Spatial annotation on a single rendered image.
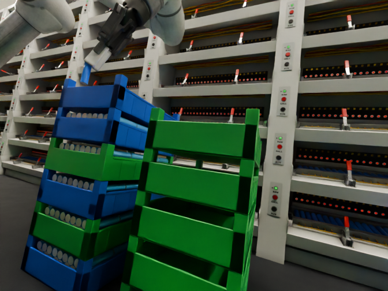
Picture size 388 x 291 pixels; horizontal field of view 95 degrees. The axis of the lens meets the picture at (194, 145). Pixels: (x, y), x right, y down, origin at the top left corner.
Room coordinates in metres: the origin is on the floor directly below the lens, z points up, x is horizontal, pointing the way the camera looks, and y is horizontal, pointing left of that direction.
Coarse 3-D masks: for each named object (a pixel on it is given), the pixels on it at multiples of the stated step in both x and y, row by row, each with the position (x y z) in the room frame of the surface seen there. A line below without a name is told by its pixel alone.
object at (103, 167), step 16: (112, 144) 0.39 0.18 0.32; (48, 160) 0.45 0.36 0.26; (64, 160) 0.43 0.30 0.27; (80, 160) 0.41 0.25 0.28; (96, 160) 0.39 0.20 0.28; (112, 160) 0.40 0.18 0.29; (128, 160) 0.44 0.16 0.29; (80, 176) 0.41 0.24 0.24; (96, 176) 0.39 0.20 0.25; (112, 176) 0.41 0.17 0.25; (128, 176) 0.46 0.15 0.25
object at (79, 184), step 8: (56, 176) 0.45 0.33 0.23; (64, 176) 0.45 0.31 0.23; (72, 176) 0.47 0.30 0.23; (72, 184) 0.43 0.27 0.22; (80, 184) 0.42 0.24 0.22; (88, 184) 0.41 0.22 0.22; (112, 184) 0.43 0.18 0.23; (120, 184) 0.45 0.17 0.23; (128, 184) 0.47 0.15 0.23; (136, 184) 0.50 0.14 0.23
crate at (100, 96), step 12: (72, 84) 0.46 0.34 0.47; (120, 84) 0.38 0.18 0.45; (72, 96) 0.44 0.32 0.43; (84, 96) 0.42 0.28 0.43; (96, 96) 0.41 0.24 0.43; (108, 96) 0.39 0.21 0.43; (120, 96) 0.39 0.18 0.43; (132, 96) 0.42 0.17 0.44; (72, 108) 0.45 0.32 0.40; (84, 108) 0.43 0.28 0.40; (96, 108) 0.41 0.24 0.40; (108, 108) 0.39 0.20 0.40; (120, 108) 0.39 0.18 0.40; (132, 108) 0.43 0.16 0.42; (144, 108) 0.47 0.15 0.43; (132, 120) 0.49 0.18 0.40; (144, 120) 0.48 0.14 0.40; (168, 120) 0.59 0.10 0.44
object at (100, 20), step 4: (88, 12) 1.21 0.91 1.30; (108, 12) 1.16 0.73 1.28; (88, 16) 1.22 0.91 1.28; (92, 16) 1.24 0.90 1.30; (96, 16) 1.18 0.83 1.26; (100, 16) 1.17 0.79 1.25; (104, 16) 1.16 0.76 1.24; (108, 16) 1.14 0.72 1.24; (88, 20) 1.22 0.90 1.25; (92, 20) 1.21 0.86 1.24; (96, 20) 1.19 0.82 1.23; (100, 20) 1.18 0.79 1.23; (104, 20) 1.16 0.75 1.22; (88, 24) 1.23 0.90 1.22; (96, 24) 1.28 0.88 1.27; (100, 24) 1.28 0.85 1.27
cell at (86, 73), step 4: (84, 64) 0.47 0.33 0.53; (88, 64) 0.47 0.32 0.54; (84, 68) 0.47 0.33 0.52; (88, 68) 0.47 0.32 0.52; (84, 72) 0.47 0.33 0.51; (88, 72) 0.47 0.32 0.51; (84, 76) 0.47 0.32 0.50; (88, 76) 0.48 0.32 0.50; (80, 80) 0.47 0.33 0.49; (84, 80) 0.47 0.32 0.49; (84, 84) 0.49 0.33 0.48
